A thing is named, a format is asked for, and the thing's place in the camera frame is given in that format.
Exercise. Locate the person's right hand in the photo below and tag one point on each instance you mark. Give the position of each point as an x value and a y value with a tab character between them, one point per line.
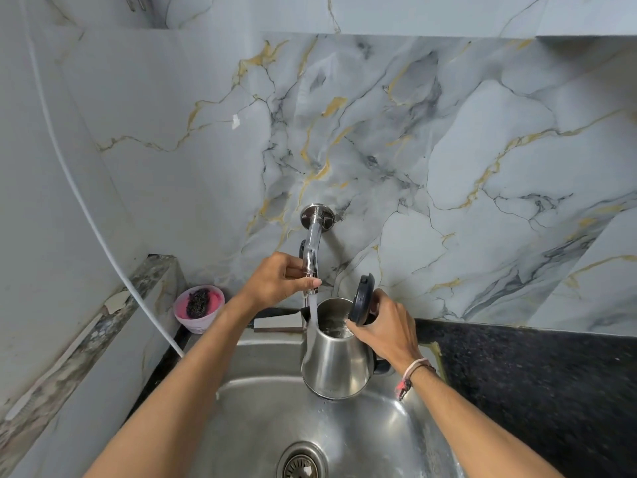
390	331

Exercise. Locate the person's left hand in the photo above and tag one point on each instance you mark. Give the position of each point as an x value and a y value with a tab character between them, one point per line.
271	286

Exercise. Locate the person's left thumb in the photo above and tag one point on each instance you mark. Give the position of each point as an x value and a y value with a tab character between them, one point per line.
303	283

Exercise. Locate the person's right thumb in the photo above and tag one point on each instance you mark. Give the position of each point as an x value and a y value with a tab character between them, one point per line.
361	333

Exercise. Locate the stainless steel electric kettle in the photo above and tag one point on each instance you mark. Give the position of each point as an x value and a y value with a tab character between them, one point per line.
338	355

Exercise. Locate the chrome wall faucet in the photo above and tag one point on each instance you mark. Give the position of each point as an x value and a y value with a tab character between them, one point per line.
313	243

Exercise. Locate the person's right forearm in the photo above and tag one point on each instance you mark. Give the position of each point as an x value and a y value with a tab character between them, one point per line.
477	428

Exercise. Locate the person's left forearm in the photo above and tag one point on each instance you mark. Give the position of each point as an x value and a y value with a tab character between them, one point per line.
169	408

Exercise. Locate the grey dish sponge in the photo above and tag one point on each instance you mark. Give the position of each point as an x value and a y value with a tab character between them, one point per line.
278	323

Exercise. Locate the red white thread wristband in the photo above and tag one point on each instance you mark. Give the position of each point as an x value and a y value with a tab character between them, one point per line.
413	375

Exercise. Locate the stainless steel sink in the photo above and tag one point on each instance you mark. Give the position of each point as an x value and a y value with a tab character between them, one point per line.
318	418

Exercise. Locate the black scouring pad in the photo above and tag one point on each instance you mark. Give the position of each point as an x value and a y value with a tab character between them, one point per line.
198	302

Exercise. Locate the pink plastic bowl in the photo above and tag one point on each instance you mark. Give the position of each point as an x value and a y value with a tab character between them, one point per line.
199	309

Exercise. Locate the sink drain strainer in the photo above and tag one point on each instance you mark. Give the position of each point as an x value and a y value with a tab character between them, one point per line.
301	462

